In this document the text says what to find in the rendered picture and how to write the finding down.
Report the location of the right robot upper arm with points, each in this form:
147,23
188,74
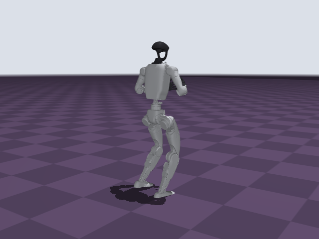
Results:
173,72

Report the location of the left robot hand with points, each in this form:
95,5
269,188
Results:
171,86

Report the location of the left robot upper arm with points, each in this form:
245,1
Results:
140,81

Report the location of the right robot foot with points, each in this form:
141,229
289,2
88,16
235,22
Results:
166,193

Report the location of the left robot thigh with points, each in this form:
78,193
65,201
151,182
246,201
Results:
156,134

